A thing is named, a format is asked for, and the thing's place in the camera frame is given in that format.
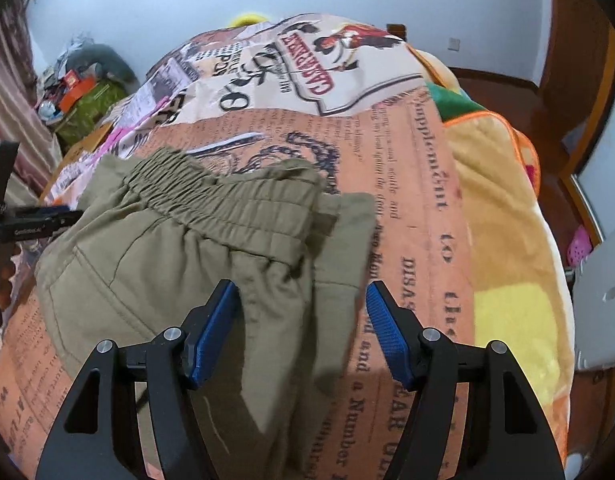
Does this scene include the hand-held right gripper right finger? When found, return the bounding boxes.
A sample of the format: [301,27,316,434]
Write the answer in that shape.
[366,280,567,480]

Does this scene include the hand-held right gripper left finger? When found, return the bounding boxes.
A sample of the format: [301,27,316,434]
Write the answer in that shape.
[35,279,242,480]

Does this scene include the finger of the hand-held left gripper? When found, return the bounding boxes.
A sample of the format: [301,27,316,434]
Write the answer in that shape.
[0,210,84,242]
[10,203,72,217]

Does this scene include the olive green pants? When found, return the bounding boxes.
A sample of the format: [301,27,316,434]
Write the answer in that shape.
[35,147,379,480]

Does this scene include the striped pink beige curtain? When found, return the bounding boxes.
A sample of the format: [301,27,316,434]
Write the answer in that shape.
[0,0,64,206]

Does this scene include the orange box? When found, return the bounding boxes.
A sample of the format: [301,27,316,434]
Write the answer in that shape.
[58,72,97,112]

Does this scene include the yellow orange plush blanket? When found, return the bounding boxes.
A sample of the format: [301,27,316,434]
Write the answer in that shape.
[412,49,577,467]

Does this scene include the grey cloth bundle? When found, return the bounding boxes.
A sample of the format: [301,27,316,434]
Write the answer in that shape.
[70,42,139,86]

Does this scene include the newspaper print bed sheet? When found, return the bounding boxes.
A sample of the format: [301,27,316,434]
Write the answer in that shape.
[0,12,477,480]

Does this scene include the pink slipper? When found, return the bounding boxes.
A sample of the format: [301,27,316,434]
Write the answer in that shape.
[566,225,596,267]

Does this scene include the white door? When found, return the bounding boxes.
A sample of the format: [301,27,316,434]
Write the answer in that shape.
[569,220,615,372]

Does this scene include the yellow pillow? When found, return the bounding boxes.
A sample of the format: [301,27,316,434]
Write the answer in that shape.
[226,10,274,28]

